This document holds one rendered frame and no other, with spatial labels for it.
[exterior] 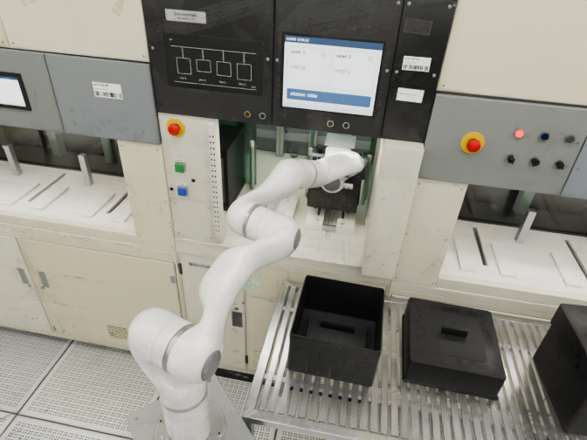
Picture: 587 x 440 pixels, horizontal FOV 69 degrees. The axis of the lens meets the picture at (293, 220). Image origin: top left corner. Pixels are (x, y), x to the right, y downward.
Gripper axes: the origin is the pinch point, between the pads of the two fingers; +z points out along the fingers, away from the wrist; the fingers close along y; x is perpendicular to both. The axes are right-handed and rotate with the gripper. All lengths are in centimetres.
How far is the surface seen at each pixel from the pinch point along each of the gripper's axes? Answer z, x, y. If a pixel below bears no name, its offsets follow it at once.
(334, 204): -7.9, -23.1, 1.3
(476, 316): -48, -35, 56
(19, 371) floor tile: -51, -122, -145
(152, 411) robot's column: -98, -46, -41
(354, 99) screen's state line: -32.8, 30.5, 3.8
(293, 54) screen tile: -33, 42, -16
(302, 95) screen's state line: -32.8, 29.8, -12.0
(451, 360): -69, -35, 45
